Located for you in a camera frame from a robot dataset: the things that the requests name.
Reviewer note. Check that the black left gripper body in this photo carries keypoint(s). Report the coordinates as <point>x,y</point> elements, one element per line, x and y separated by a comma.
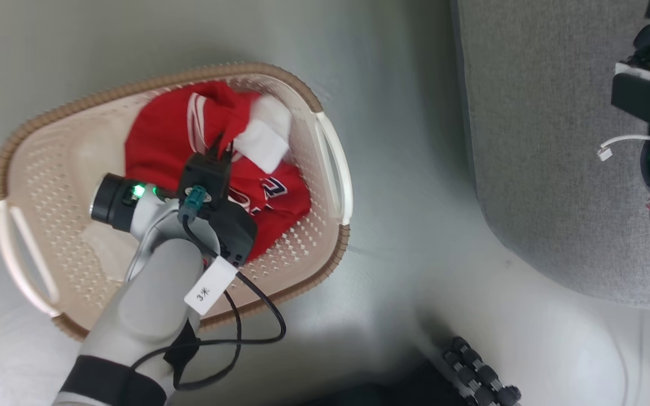
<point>235,231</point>

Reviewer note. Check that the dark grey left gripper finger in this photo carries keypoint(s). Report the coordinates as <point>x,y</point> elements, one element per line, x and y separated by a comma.
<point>212,149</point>
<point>227,151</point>

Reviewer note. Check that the red and white jersey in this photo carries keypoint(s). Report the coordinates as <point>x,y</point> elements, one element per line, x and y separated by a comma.
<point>161,135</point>

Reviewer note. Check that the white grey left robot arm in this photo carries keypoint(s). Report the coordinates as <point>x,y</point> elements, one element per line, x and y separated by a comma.
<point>150,304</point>

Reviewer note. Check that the beige perforated laundry basket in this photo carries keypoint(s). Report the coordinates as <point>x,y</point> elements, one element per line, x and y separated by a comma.
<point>65,169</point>

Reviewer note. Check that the grey carpet mat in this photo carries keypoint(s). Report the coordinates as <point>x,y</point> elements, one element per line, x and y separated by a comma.
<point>539,141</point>

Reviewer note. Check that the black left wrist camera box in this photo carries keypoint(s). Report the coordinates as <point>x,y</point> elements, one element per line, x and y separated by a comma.
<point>206,175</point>

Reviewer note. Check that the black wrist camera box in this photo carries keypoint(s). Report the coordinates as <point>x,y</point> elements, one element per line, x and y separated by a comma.
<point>206,175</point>
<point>649,104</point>

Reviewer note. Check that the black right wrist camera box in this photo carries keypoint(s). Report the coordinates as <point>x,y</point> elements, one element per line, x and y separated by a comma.
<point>649,104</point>

